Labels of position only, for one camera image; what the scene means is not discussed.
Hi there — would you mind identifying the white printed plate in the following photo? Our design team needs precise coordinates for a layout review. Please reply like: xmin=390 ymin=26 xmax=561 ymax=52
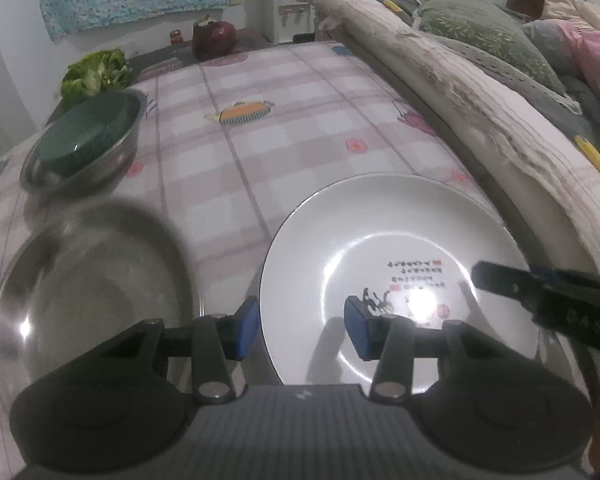
xmin=259 ymin=172 xmax=541 ymax=396

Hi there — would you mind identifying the white water dispenser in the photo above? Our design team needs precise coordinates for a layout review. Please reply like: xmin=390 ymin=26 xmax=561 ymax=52
xmin=267 ymin=0 xmax=314 ymax=44

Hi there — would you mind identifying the grey-green blanket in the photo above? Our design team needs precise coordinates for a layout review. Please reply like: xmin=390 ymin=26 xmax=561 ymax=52
xmin=310 ymin=0 xmax=600 ymax=142

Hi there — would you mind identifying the green ceramic bowl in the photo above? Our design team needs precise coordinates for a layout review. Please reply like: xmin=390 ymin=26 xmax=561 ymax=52
xmin=32 ymin=91 xmax=141 ymax=176

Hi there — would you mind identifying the steel bowl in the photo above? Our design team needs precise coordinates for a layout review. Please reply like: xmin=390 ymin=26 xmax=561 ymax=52
xmin=20 ymin=89 xmax=148 ymax=196

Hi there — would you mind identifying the dark red round fruit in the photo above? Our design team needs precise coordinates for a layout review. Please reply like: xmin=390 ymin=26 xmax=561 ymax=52
xmin=191 ymin=15 xmax=238 ymax=61

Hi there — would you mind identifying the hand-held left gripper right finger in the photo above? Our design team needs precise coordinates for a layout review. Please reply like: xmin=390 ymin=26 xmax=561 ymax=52
xmin=343 ymin=295 xmax=507 ymax=402

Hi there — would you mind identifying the green leafy cabbage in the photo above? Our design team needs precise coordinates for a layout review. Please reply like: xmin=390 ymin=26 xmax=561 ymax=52
xmin=60 ymin=49 xmax=133 ymax=99

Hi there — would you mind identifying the green leaf-print pillow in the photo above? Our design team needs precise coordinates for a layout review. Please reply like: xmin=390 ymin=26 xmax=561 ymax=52
xmin=412 ymin=0 xmax=567 ymax=96

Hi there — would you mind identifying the cream sofa with cushions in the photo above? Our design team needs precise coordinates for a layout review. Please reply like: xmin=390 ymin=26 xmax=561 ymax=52
xmin=297 ymin=0 xmax=600 ymax=262

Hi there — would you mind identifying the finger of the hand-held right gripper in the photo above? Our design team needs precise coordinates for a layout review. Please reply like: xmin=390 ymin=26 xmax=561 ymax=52
xmin=528 ymin=266 xmax=600 ymax=294
xmin=471 ymin=260 xmax=600 ymax=356

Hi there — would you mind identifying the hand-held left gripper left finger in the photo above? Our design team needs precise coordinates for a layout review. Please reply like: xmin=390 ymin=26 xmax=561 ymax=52
xmin=102 ymin=296 xmax=260 ymax=406

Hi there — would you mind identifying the large steel plate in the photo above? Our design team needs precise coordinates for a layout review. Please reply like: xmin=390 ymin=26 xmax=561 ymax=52
xmin=0 ymin=199 xmax=207 ymax=411

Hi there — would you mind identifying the grey bed frame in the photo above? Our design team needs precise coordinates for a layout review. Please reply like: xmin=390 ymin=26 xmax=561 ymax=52
xmin=330 ymin=30 xmax=597 ymax=272

